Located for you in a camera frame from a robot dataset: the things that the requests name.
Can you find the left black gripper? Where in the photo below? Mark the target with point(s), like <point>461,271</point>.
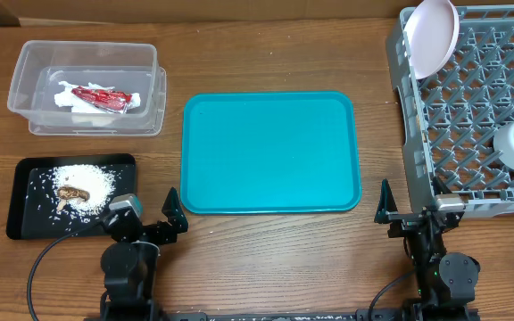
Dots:
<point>176,218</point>

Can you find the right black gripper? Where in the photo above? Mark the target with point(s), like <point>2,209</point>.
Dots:
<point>405,222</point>

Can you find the teal serving tray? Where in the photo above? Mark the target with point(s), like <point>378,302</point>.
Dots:
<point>283,152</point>

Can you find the red snack wrapper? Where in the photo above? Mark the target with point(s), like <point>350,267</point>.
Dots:
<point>105,99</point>

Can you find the white paper napkin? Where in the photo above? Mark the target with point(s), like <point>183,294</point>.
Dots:
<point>67,99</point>

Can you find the white round plate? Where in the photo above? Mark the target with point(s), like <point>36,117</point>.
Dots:
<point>432,31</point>

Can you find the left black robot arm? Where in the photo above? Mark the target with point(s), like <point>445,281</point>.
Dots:
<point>130,264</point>

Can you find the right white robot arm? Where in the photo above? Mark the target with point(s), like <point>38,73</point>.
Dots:
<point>446,280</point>

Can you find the grey dishwasher rack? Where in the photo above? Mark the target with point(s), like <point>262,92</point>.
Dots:
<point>451,117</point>

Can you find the white rice pile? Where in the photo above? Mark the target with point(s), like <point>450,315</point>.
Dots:
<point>96,180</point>

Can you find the brown food scrap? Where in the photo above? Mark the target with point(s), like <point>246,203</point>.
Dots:
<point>67,192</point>

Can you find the small tan food scrap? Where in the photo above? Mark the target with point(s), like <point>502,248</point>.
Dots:
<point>61,204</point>

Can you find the clear plastic storage bin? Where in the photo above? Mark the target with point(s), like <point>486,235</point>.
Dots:
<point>130,68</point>

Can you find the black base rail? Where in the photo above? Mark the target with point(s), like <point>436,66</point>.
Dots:
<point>358,315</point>

